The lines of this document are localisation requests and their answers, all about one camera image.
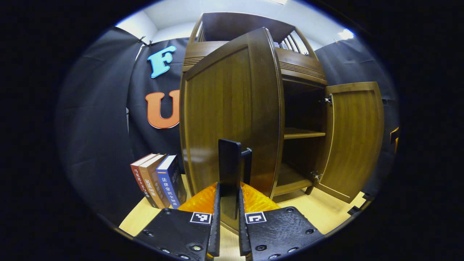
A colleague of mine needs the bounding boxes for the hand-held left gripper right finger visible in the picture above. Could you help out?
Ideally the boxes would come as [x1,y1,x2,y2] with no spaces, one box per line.
[237,182,324,261]

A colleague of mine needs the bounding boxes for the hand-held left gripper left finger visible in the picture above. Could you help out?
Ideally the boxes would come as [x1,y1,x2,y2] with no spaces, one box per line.
[134,181,221,261]

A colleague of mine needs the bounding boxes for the wooden shoe cabinet door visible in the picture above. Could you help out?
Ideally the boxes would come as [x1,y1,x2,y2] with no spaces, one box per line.
[314,82,385,204]
[179,27,285,233]

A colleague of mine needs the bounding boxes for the wooden double-door shoe cabinet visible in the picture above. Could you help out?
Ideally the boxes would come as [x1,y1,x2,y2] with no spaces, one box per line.
[179,12,385,233]

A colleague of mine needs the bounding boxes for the wooden cabinet shelf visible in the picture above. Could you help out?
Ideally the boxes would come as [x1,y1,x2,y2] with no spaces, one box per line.
[283,127,326,140]

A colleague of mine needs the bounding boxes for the blue book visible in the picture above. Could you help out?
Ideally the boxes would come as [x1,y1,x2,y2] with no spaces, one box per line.
[156,155,187,210]

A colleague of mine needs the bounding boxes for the brown book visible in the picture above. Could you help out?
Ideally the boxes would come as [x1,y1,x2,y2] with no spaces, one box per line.
[138,154,171,209]

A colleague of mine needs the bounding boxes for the red book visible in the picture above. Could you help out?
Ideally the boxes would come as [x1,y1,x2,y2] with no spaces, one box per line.
[130,153,159,208]

